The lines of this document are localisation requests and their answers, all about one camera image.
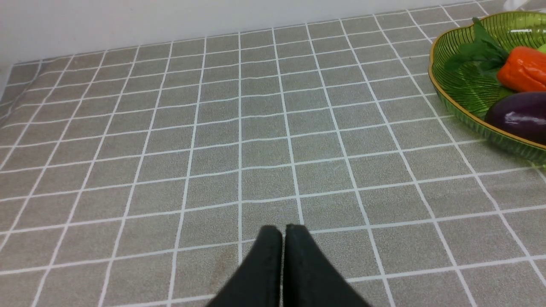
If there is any orange carrot with green leaves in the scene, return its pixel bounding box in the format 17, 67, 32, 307
444, 17, 546, 93

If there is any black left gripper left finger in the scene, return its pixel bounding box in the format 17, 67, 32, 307
207, 226, 283, 307

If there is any purple eggplant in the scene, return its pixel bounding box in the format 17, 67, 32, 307
484, 92, 546, 145

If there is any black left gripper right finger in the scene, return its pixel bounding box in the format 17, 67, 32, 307
282, 225, 370, 307

